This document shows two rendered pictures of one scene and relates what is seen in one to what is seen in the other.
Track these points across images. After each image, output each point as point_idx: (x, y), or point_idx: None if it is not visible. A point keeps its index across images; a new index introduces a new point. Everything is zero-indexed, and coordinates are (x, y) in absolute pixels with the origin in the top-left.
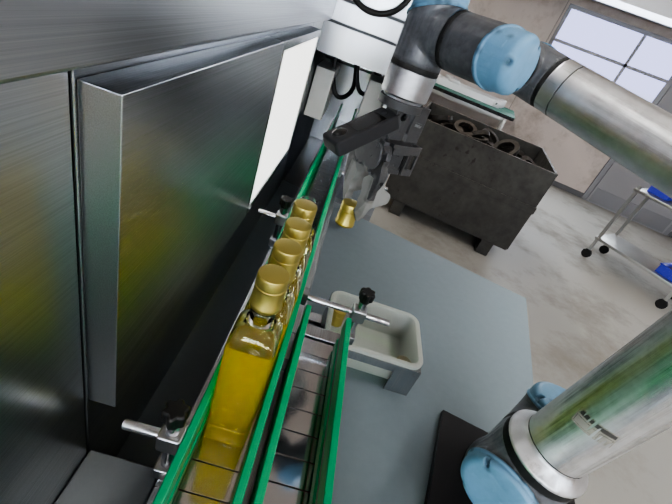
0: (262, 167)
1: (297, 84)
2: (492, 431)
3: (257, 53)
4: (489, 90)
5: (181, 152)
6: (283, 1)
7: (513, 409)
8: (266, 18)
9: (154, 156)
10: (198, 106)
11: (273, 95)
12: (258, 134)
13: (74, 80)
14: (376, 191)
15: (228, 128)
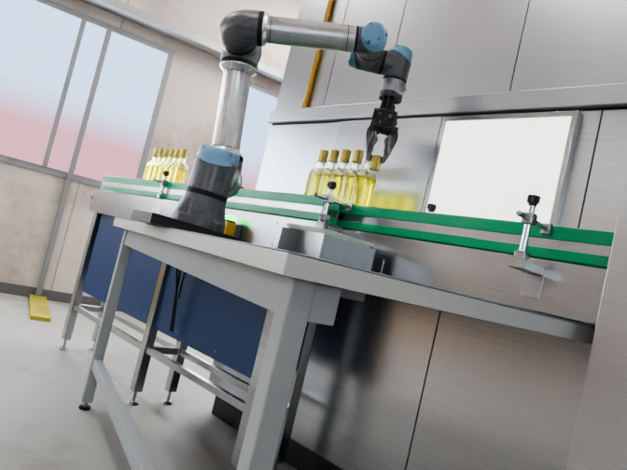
0: (446, 193)
1: (516, 150)
2: (241, 173)
3: (403, 119)
4: (355, 67)
5: (355, 139)
6: (438, 102)
7: (236, 173)
8: (417, 109)
9: (345, 135)
10: (362, 129)
11: (438, 142)
12: (421, 158)
13: None
14: (366, 137)
15: (382, 142)
